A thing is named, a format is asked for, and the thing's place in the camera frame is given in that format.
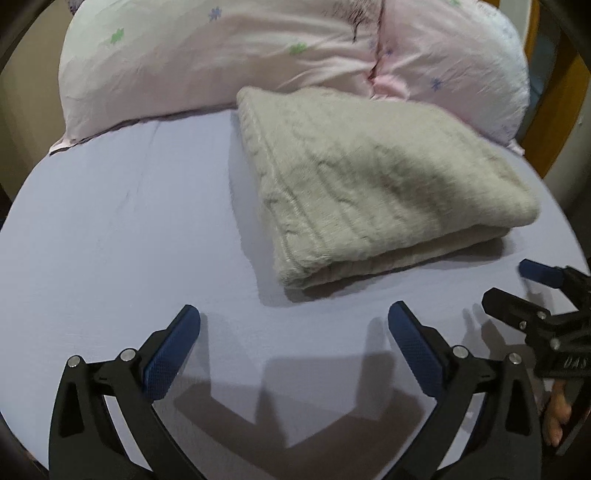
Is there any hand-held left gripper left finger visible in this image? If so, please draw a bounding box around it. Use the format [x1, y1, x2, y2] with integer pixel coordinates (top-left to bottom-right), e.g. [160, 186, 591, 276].
[48, 304, 209, 480]

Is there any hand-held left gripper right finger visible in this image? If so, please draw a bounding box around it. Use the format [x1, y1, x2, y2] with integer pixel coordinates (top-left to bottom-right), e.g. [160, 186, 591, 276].
[387, 301, 544, 480]

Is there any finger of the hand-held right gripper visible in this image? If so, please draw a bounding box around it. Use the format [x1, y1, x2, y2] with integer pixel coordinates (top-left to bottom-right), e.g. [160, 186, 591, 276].
[481, 287, 561, 334]
[518, 259, 591, 301]

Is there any beige cable-knit sweater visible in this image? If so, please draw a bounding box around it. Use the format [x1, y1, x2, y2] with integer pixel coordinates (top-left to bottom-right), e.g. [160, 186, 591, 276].
[235, 86, 543, 291]

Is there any person's right hand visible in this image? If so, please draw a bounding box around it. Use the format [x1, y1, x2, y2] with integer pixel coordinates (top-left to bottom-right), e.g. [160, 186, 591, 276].
[539, 378, 576, 448]

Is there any lavender bed sheet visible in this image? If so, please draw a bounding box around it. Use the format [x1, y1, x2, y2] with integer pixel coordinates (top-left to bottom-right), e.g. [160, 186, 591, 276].
[0, 109, 591, 467]

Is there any pink floral pillow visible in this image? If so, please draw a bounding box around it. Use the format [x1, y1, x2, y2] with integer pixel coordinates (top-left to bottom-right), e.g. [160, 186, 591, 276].
[369, 0, 532, 156]
[48, 0, 385, 156]

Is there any wooden bed frame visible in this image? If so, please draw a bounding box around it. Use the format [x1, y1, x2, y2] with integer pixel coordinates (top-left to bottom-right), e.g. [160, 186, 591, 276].
[516, 0, 591, 182]

